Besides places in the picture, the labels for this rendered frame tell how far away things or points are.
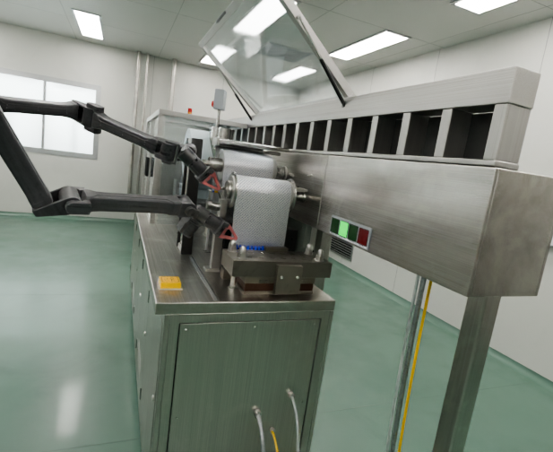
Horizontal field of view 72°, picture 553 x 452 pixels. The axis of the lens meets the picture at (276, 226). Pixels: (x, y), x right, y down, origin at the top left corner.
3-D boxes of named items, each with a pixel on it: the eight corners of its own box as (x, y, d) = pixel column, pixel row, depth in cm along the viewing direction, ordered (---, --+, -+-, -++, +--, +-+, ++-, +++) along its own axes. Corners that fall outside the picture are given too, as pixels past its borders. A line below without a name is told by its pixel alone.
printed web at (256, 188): (206, 251, 191) (218, 148, 182) (251, 253, 200) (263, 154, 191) (226, 276, 155) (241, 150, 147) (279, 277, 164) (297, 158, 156)
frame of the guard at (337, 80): (192, 49, 224) (201, 40, 225) (252, 123, 246) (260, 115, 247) (252, -28, 121) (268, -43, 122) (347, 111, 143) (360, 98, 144)
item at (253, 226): (228, 251, 154) (234, 205, 151) (282, 253, 163) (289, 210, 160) (229, 251, 154) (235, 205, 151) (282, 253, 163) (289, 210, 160)
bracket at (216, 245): (202, 268, 164) (210, 197, 159) (217, 268, 166) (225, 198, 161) (204, 272, 159) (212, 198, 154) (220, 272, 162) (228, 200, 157)
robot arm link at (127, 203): (66, 199, 111) (61, 182, 118) (64, 216, 113) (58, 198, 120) (200, 206, 138) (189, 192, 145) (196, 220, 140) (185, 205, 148)
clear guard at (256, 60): (203, 45, 222) (203, 45, 222) (258, 114, 242) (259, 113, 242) (265, -26, 127) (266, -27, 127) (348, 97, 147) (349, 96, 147)
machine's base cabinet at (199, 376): (128, 290, 365) (134, 201, 351) (195, 290, 390) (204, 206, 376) (141, 542, 136) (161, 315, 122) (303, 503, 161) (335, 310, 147)
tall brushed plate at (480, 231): (201, 177, 369) (204, 145, 364) (228, 180, 379) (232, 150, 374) (460, 298, 87) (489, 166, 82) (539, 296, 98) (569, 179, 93)
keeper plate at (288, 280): (272, 292, 142) (276, 264, 140) (297, 292, 146) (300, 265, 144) (274, 295, 140) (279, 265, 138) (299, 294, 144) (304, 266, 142)
